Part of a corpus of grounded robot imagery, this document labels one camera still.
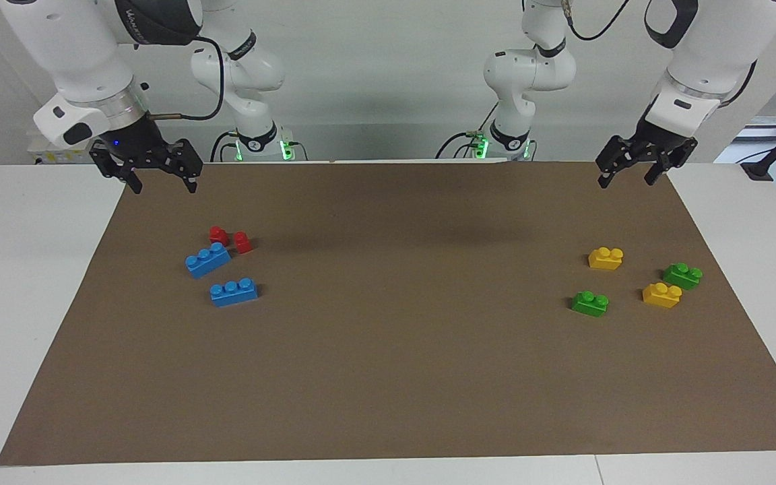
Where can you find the yellow two-stud block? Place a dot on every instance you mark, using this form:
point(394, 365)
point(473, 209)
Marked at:
point(605, 259)
point(661, 296)

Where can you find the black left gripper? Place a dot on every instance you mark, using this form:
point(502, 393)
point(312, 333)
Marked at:
point(654, 149)

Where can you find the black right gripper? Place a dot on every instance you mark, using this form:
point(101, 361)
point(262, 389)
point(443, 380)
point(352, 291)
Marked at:
point(139, 148)

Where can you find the white socket box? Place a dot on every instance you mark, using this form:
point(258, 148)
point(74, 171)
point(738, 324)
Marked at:
point(48, 153)

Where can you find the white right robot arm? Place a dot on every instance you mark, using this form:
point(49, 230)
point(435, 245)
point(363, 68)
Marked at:
point(71, 54)

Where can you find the green two-stud block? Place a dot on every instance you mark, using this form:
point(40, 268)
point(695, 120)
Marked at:
point(590, 304)
point(682, 276)

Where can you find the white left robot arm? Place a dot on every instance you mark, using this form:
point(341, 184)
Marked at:
point(711, 54)

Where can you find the brown paper mat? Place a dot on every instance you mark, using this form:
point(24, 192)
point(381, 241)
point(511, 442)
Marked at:
point(388, 377)

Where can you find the blue three-stud block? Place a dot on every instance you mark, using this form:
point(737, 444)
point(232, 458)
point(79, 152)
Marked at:
point(233, 294)
point(207, 260)

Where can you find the small red block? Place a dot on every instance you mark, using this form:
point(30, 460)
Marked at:
point(242, 243)
point(218, 236)

